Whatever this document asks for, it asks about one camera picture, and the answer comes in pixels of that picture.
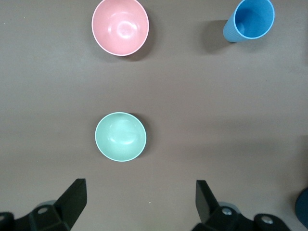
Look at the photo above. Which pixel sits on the blue ribbed plastic cup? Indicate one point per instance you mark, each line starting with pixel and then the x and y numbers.
pixel 255 16

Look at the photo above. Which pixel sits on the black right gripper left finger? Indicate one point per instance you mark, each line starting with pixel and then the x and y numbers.
pixel 60 214

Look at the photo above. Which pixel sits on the mint green bowl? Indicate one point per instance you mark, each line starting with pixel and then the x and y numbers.
pixel 120 137

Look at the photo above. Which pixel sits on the pink bowl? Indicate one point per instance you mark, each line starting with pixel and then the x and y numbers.
pixel 120 26

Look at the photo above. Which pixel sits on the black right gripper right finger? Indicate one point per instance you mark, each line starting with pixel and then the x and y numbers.
pixel 211 216

